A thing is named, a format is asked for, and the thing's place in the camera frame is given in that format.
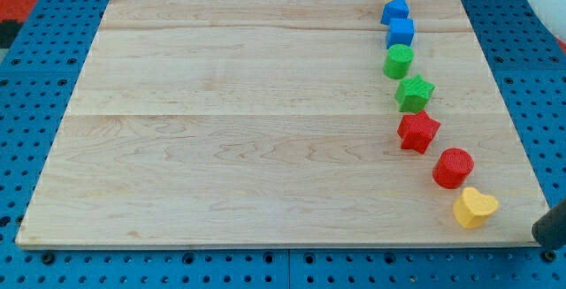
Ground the blue pentagon block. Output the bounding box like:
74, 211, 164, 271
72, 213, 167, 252
380, 0, 410, 26

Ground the red star block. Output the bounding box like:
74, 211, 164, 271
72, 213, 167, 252
397, 110, 441, 155

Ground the red cylinder block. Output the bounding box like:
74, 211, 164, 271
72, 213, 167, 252
432, 148, 475, 189

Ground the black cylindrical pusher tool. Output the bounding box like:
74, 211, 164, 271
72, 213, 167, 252
532, 200, 565, 250

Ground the yellow heart block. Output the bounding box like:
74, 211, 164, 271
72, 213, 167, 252
452, 187, 500, 229

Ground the blue cube block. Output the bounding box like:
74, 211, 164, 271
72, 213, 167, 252
386, 18, 415, 49

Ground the green star block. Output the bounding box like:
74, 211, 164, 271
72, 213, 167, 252
394, 74, 435, 113

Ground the wooden board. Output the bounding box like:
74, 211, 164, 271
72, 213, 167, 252
16, 0, 548, 250

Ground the green cylinder block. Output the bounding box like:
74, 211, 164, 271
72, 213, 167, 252
383, 44, 414, 80

